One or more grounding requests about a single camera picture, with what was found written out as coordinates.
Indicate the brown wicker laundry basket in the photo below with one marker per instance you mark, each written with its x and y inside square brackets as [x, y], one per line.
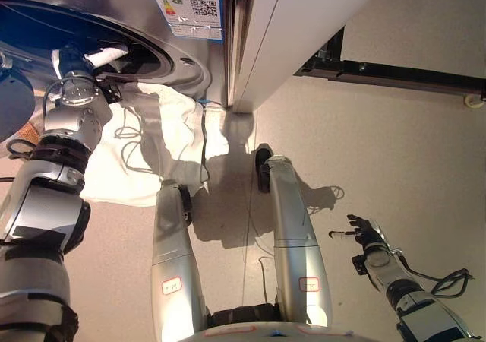
[28, 133]

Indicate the grey washing machine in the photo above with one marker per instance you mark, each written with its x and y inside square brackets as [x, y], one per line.
[197, 64]

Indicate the black wheeled frame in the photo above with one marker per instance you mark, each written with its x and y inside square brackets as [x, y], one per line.
[398, 72]

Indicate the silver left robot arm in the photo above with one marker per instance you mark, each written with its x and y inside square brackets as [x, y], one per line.
[41, 213]

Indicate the blue energy label sticker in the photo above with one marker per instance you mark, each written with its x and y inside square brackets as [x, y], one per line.
[182, 7]

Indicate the white cloth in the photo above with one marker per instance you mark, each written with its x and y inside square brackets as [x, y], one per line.
[171, 106]

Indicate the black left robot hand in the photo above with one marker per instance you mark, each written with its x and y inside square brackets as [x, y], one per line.
[72, 62]

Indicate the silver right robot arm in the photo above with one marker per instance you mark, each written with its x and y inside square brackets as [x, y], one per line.
[417, 308]

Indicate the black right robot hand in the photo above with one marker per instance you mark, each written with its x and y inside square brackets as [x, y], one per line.
[366, 230]

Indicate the white cabinet side panel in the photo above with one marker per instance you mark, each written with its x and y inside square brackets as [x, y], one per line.
[296, 34]

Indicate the silver left robot leg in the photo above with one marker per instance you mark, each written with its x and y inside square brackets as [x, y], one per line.
[174, 243]

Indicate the round washing machine door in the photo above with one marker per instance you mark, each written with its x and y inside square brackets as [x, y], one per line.
[13, 102]

